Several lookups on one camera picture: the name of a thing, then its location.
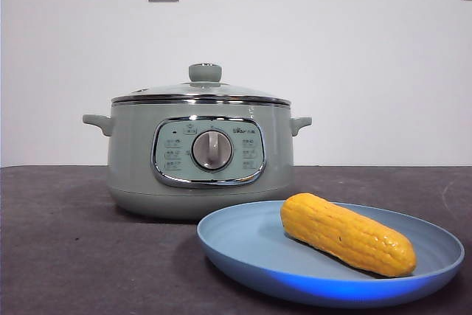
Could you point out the yellow corn cob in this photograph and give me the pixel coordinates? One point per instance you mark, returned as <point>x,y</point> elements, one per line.
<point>343,237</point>

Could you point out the glass lid with green knob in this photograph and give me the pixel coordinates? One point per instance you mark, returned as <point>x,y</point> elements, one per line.
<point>205,72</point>

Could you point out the blue round plate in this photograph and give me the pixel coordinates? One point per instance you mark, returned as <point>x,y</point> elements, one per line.
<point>250,256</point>

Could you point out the green electric steamer pot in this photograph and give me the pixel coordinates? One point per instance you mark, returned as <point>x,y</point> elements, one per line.
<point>132,167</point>

